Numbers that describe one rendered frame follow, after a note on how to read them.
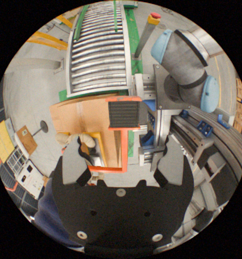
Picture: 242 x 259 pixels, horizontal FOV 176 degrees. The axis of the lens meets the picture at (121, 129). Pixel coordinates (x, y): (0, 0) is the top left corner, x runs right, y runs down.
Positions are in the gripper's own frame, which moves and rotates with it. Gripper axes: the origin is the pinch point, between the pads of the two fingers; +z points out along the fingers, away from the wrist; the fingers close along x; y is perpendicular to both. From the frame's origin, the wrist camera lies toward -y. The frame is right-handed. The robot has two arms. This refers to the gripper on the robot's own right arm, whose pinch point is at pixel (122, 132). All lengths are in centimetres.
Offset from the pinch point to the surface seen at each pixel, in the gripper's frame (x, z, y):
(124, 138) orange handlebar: 0.1, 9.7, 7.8
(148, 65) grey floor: 43, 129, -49
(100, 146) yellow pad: -12.3, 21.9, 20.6
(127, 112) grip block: 0.9, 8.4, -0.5
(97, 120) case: -16.1, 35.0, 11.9
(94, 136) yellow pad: -14.0, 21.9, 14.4
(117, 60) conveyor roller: -4, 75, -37
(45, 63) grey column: -122, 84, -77
